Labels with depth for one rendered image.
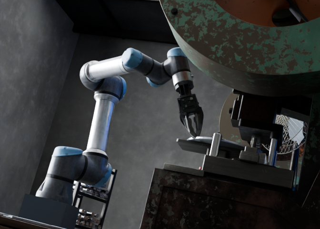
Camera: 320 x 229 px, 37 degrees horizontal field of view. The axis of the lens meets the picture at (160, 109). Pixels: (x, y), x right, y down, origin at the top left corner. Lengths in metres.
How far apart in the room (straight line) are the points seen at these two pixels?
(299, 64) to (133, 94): 8.04
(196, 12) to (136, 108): 7.76
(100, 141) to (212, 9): 0.84
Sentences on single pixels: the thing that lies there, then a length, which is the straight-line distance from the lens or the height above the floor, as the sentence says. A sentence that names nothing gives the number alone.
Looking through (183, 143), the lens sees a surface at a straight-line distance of 1.85.
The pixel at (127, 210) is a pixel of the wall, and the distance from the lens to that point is 8.87.
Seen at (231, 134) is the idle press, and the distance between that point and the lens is 3.28.
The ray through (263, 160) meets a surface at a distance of 1.79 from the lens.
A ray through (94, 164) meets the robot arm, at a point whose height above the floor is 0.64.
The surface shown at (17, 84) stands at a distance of 8.63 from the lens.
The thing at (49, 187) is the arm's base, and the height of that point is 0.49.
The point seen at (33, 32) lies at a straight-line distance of 8.87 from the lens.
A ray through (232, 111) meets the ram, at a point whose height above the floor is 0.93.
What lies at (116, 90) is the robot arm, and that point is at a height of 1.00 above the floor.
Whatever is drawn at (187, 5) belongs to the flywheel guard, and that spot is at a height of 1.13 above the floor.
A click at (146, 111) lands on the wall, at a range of 9.22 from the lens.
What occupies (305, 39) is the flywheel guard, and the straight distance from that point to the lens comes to 1.51.
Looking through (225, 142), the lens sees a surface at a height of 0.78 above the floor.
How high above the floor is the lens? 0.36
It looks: 16 degrees up
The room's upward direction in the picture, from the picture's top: 14 degrees clockwise
